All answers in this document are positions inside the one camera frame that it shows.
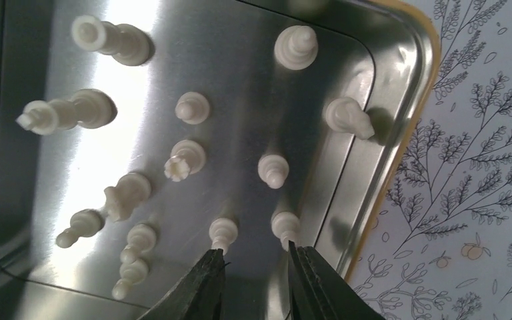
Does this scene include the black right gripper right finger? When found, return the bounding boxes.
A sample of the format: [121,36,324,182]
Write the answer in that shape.
[288,241,384,320]

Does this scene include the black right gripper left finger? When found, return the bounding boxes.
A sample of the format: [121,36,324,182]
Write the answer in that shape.
[140,249,225,320]

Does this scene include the white chess piece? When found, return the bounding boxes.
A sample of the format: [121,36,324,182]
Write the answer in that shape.
[103,172,152,221]
[271,211,301,251]
[119,223,157,264]
[209,217,239,255]
[175,91,211,125]
[164,139,207,182]
[111,258,149,300]
[257,154,289,189]
[55,209,105,249]
[15,89,117,135]
[274,25,319,71]
[71,15,151,66]

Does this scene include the floral paper table cover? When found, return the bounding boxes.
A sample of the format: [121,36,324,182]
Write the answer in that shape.
[351,1,512,319]

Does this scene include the metal tray with wooden rim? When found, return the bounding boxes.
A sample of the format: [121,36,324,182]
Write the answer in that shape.
[0,1,440,319]

